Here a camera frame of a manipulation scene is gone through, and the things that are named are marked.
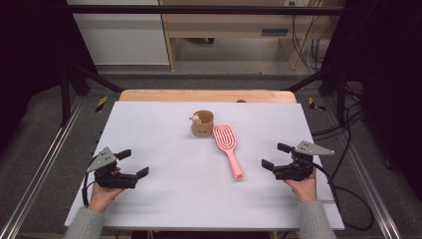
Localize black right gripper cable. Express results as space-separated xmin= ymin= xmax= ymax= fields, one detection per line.
xmin=313 ymin=162 xmax=375 ymax=232

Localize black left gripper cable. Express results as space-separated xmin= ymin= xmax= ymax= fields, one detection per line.
xmin=81 ymin=171 xmax=97 ymax=209

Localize aluminium rail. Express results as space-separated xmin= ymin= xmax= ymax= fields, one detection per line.
xmin=0 ymin=98 xmax=86 ymax=239
xmin=322 ymin=98 xmax=404 ymax=239

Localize wooden desk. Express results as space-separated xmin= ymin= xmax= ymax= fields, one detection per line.
xmin=158 ymin=0 xmax=346 ymax=72

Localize bundle of black floor cables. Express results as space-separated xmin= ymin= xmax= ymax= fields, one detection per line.
xmin=311 ymin=83 xmax=367 ymax=182

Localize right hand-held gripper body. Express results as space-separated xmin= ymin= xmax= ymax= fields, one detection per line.
xmin=273 ymin=140 xmax=335 ymax=182

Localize white cabinet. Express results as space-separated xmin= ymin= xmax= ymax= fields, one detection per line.
xmin=66 ymin=0 xmax=171 ymax=66

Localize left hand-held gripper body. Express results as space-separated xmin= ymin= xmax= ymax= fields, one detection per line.
xmin=87 ymin=146 xmax=139 ymax=190

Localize hanging cables by desk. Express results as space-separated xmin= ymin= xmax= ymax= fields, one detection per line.
xmin=289 ymin=0 xmax=331 ymax=74

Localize yellow black tape marker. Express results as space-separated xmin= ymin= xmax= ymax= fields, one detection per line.
xmin=308 ymin=97 xmax=327 ymax=112
xmin=95 ymin=96 xmax=109 ymax=114

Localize white board sheet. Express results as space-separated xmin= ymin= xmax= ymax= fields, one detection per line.
xmin=64 ymin=101 xmax=345 ymax=231

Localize tan cup with small figurine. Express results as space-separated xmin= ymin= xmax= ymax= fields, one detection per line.
xmin=189 ymin=110 xmax=215 ymax=137

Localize black curtain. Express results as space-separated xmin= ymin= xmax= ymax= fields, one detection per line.
xmin=0 ymin=0 xmax=98 ymax=152
xmin=322 ymin=0 xmax=422 ymax=192

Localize person's left hand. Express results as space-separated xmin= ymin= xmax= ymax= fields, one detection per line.
xmin=88 ymin=181 xmax=125 ymax=213

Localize black metal frame bar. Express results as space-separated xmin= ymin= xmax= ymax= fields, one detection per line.
xmin=65 ymin=4 xmax=347 ymax=16

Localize pink hairbrush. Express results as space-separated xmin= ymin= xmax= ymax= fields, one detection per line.
xmin=212 ymin=123 xmax=245 ymax=180

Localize person's right hand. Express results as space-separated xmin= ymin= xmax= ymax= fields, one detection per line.
xmin=284 ymin=168 xmax=318 ymax=204

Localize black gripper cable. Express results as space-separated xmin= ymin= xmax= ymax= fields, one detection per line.
xmin=81 ymin=171 xmax=97 ymax=209
xmin=313 ymin=162 xmax=375 ymax=232

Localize wooden table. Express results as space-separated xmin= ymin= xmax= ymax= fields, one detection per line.
xmin=118 ymin=89 xmax=298 ymax=104

